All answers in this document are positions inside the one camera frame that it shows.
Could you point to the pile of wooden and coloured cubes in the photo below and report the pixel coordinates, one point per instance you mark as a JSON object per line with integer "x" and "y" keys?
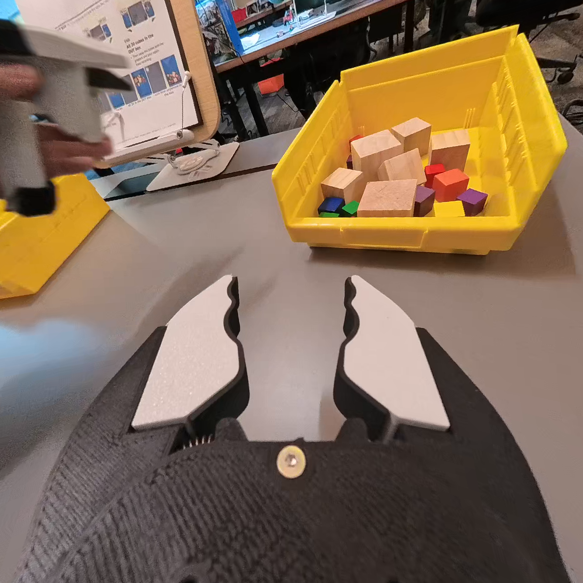
{"x": 387, "y": 198}

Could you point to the black office chair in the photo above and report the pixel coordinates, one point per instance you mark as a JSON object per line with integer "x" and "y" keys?
{"x": 537, "y": 32}

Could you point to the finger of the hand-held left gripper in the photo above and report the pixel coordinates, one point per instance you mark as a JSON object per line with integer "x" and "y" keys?
{"x": 68, "y": 48}
{"x": 109, "y": 79}

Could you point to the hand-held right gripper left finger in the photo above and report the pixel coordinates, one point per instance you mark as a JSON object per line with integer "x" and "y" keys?
{"x": 191, "y": 364}

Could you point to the printed instruction sheet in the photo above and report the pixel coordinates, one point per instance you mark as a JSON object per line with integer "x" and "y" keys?
{"x": 150, "y": 104}

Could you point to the person's left hand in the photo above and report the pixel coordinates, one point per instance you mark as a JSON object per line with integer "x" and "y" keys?
{"x": 68, "y": 148}

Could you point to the yellow plastic bin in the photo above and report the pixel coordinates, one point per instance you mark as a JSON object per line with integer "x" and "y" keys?
{"x": 41, "y": 246}
{"x": 387, "y": 237}

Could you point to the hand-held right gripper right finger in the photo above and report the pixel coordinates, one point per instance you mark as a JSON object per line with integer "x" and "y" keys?
{"x": 391, "y": 364}

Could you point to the instruction sheet on wooden stand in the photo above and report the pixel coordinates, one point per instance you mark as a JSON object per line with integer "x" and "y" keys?
{"x": 207, "y": 68}

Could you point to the dark background desk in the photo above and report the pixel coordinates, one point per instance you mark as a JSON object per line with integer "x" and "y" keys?
{"x": 319, "y": 36}

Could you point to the white stand base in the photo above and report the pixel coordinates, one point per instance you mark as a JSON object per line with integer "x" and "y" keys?
{"x": 200, "y": 168}

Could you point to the blue printed box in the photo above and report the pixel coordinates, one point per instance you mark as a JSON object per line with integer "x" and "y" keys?
{"x": 221, "y": 32}

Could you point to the orange object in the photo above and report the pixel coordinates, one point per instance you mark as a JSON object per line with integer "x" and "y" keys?
{"x": 272, "y": 85}

